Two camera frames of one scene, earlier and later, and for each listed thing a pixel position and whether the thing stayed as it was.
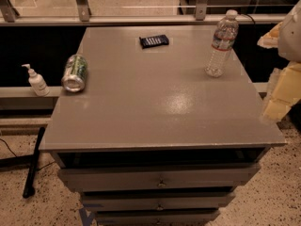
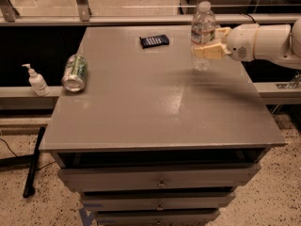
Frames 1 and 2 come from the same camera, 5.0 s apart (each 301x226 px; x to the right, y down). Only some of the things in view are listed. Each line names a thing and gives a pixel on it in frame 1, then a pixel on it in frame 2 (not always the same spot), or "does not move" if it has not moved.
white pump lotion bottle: [37, 82] does not move
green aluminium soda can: [75, 72] does not move
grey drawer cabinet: [154, 139] does not move
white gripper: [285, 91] to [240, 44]
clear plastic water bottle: [222, 45] to [202, 32]
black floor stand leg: [28, 188] does not move
